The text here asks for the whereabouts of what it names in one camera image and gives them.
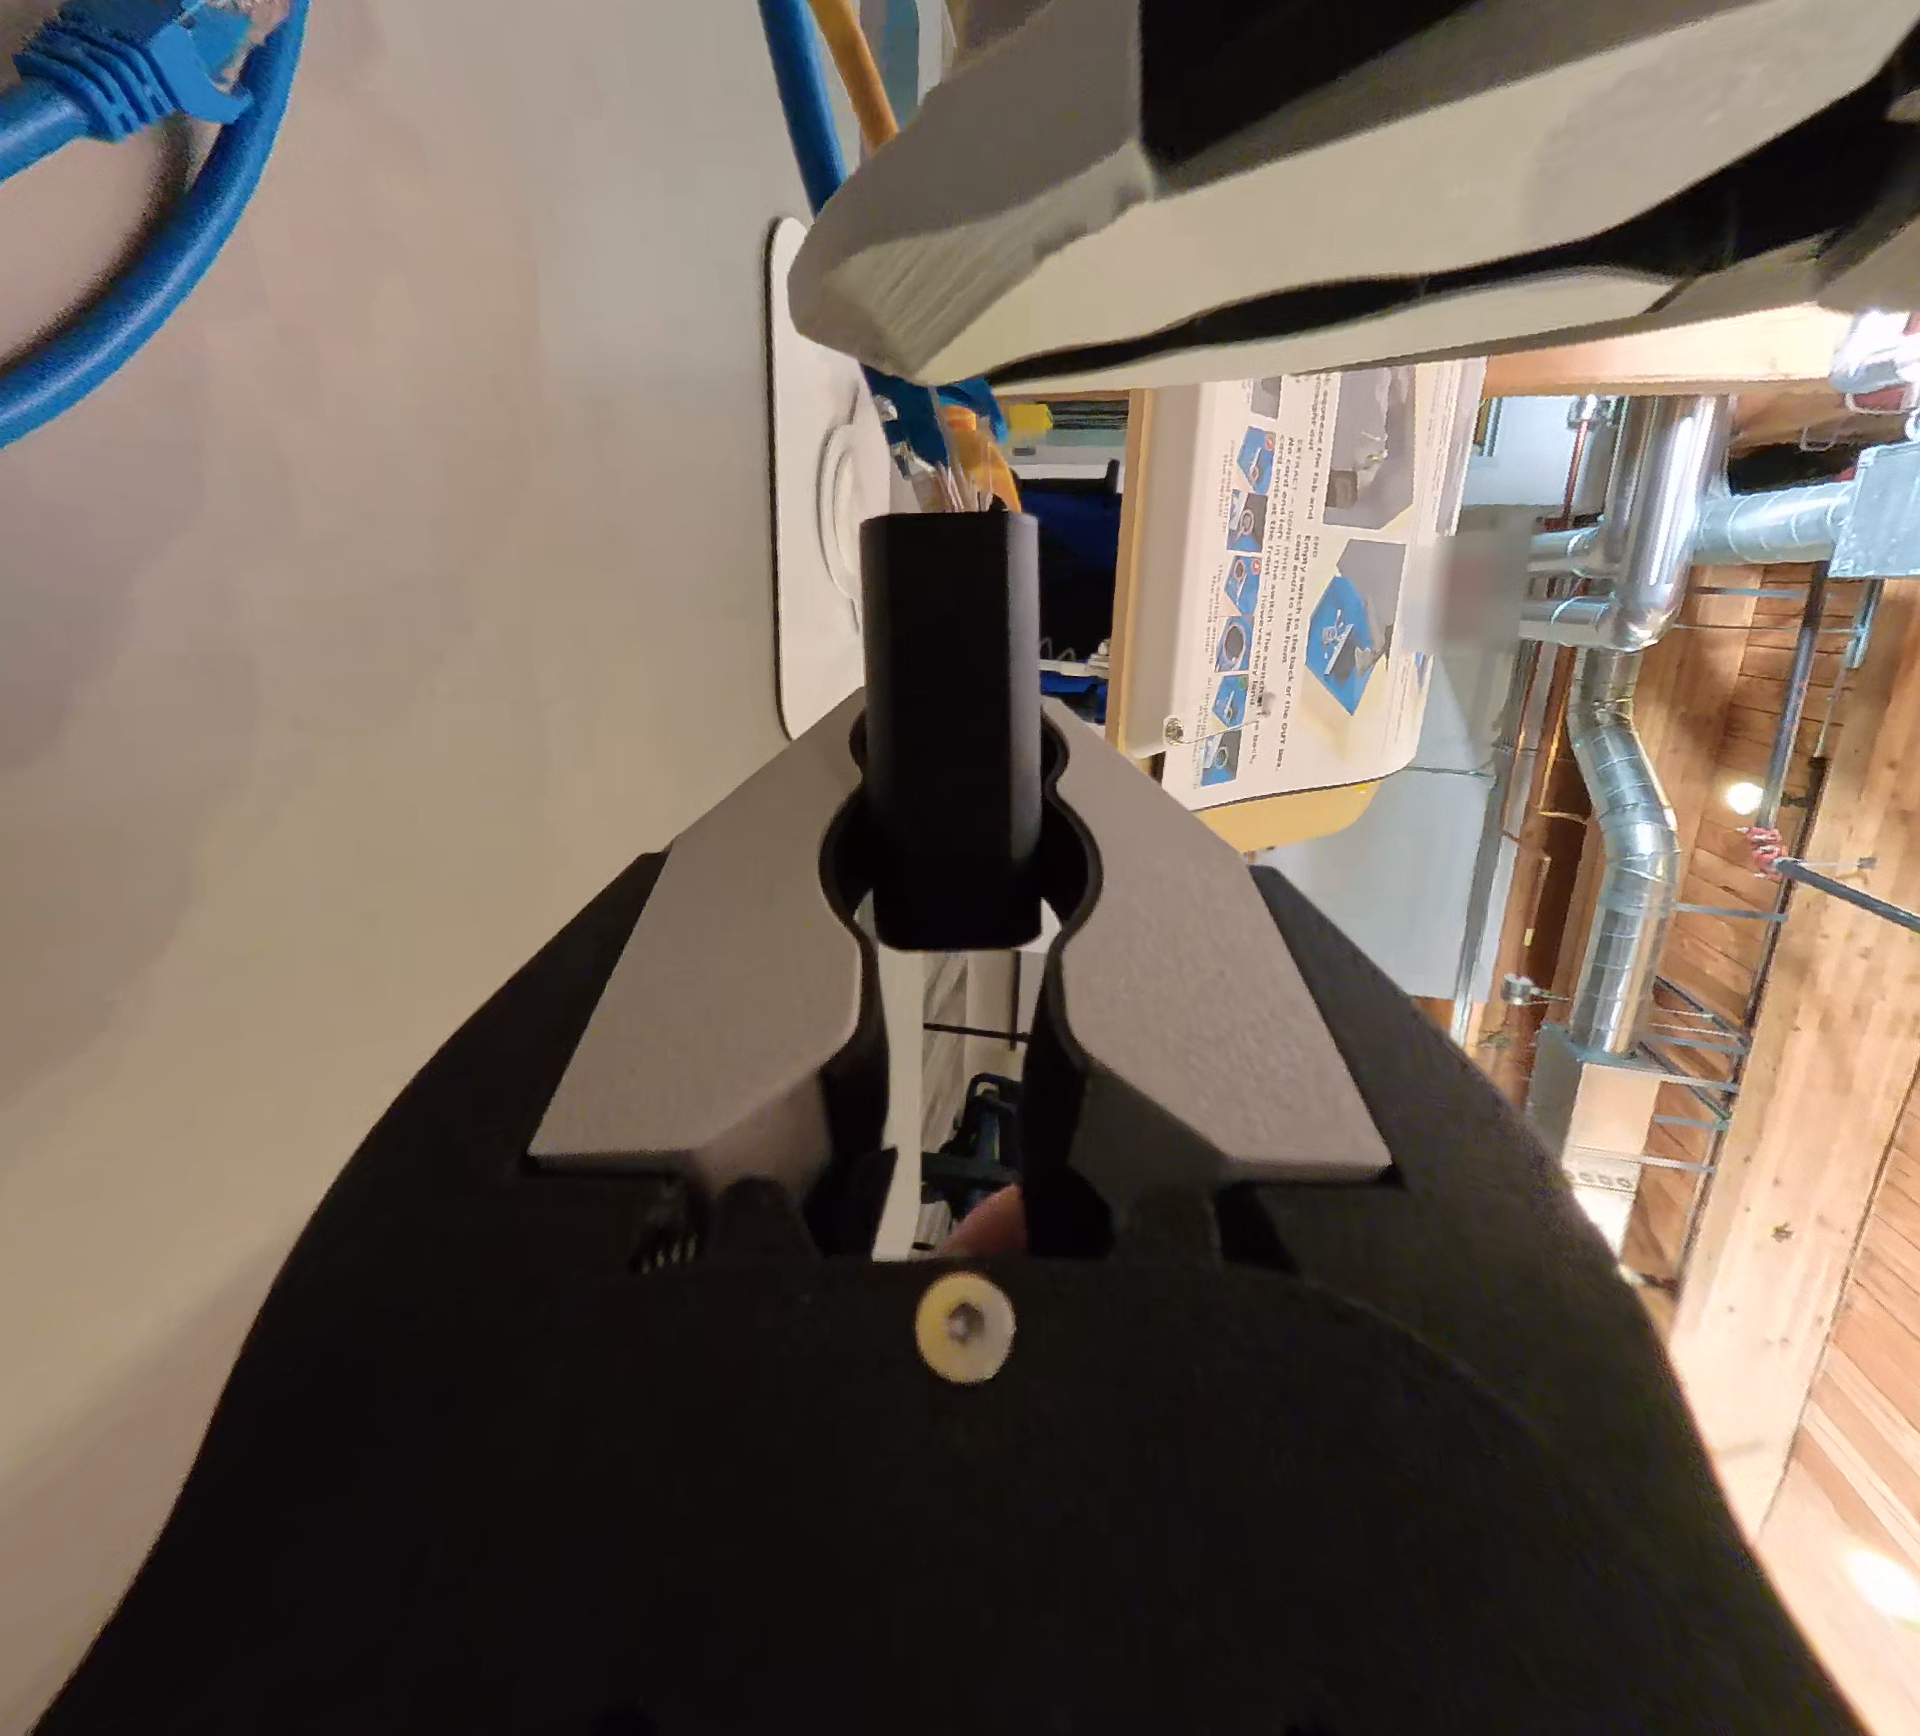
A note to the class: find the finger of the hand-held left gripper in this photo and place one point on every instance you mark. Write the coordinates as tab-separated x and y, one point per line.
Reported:
1051	117
1423	333

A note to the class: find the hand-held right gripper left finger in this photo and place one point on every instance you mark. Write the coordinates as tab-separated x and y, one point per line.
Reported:
718	1000

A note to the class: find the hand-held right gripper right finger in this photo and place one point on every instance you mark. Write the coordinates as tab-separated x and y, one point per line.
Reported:
1215	1016

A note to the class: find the black network switch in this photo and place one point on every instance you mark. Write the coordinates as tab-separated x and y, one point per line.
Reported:
952	715

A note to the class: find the wooden pillar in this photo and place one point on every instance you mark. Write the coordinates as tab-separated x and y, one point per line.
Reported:
1650	356

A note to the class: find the wooden instruction board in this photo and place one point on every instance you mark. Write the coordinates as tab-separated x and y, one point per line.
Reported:
1275	715

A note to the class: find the white board stand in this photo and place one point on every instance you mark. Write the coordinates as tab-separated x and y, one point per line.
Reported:
802	492

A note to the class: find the silver ventilation duct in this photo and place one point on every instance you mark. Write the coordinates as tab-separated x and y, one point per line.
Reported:
1627	865

